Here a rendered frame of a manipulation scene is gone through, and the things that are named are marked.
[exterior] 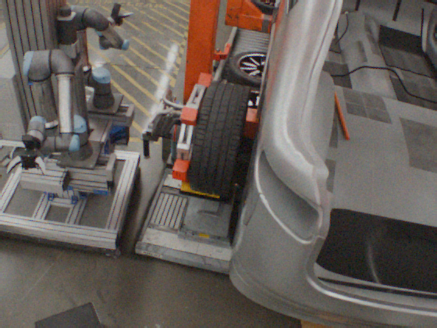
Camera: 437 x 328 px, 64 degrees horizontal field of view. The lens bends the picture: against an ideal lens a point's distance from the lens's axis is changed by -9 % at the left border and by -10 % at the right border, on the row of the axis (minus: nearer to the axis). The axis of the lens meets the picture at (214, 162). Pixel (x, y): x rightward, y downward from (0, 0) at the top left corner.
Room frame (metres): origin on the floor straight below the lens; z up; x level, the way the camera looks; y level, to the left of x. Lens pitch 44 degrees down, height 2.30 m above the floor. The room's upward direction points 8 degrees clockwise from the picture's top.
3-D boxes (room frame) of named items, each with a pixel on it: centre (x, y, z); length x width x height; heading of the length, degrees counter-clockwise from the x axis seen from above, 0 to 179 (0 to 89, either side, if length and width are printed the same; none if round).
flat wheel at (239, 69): (3.30, -0.33, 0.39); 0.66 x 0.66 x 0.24
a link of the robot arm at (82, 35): (2.00, 0.91, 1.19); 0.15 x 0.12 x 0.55; 78
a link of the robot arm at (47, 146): (1.19, 0.80, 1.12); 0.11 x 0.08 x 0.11; 107
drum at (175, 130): (1.75, 0.22, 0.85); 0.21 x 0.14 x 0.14; 85
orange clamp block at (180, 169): (1.43, 0.17, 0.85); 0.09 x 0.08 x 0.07; 175
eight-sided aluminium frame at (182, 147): (1.74, 0.15, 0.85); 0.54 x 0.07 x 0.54; 175
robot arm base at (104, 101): (1.97, 0.78, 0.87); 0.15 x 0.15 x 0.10
